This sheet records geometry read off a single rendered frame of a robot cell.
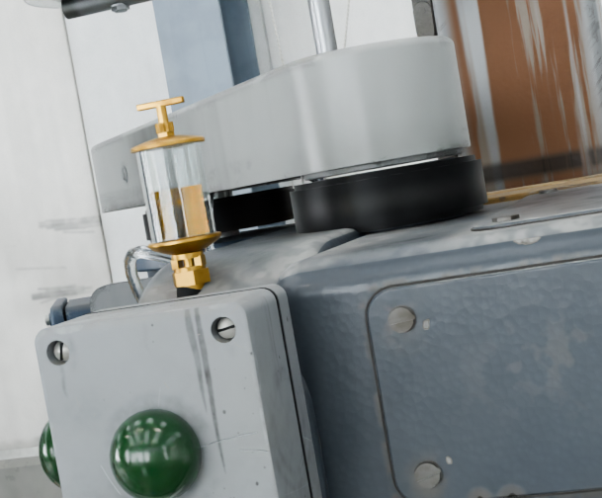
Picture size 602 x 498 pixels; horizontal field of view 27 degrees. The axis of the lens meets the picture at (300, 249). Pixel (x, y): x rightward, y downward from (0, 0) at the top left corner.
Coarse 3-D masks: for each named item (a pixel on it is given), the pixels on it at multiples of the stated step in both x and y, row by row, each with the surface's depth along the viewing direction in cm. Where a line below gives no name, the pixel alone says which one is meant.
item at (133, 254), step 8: (136, 248) 56; (144, 248) 55; (208, 248) 73; (128, 256) 56; (136, 256) 56; (144, 256) 55; (152, 256) 55; (160, 256) 55; (168, 256) 54; (128, 264) 57; (128, 272) 58; (136, 272) 58; (128, 280) 59; (136, 280) 59; (136, 288) 59; (136, 296) 60
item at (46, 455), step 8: (48, 424) 42; (48, 432) 42; (40, 440) 42; (48, 440) 42; (40, 448) 42; (48, 448) 42; (40, 456) 42; (48, 456) 42; (48, 464) 42; (56, 464) 42; (48, 472) 42; (56, 472) 42; (56, 480) 42
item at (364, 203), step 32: (448, 160) 54; (480, 160) 57; (320, 192) 54; (352, 192) 54; (384, 192) 53; (416, 192) 53; (448, 192) 54; (480, 192) 56; (320, 224) 55; (352, 224) 54; (384, 224) 54
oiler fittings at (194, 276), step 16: (160, 112) 47; (160, 128) 47; (144, 144) 46; (160, 144) 46; (176, 240) 46; (192, 240) 46; (208, 240) 47; (176, 256) 47; (192, 256) 47; (176, 272) 47; (192, 272) 47; (208, 272) 48; (192, 288) 47
